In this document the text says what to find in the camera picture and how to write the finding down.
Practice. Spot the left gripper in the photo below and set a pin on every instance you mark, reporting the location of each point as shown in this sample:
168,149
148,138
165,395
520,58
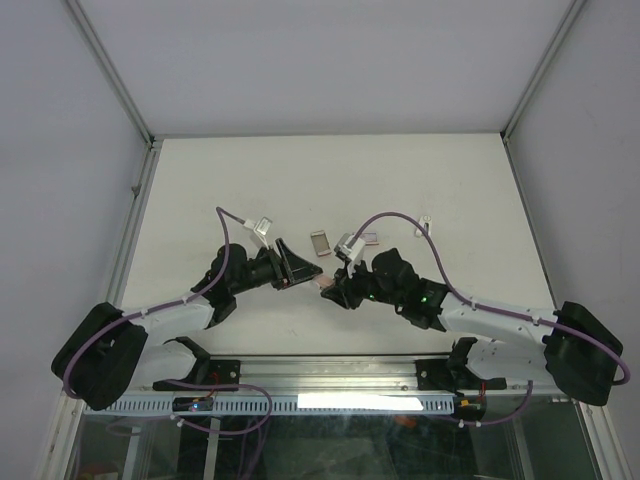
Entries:
293,269

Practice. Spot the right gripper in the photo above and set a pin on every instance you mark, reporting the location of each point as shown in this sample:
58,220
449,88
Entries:
342,295

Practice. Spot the pink white stapler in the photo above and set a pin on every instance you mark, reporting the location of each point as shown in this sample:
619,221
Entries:
323,282

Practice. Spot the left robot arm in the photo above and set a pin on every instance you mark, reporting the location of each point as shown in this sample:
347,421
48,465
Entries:
109,353

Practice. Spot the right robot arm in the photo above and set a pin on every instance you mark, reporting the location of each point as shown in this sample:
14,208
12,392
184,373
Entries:
568,348

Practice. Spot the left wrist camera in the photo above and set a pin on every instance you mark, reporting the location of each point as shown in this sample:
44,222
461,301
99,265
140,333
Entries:
258,231

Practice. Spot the aluminium mounting rail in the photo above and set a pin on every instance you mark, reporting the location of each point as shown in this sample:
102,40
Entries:
325,370

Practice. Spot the white slotted cable duct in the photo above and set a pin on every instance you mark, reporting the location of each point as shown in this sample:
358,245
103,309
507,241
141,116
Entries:
296,404

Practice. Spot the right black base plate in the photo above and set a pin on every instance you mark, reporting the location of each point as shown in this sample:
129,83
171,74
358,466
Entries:
434,374

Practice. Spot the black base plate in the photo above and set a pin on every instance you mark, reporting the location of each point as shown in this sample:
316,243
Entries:
204,376
434,374

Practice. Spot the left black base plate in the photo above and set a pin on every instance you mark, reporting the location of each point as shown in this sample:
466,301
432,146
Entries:
204,376

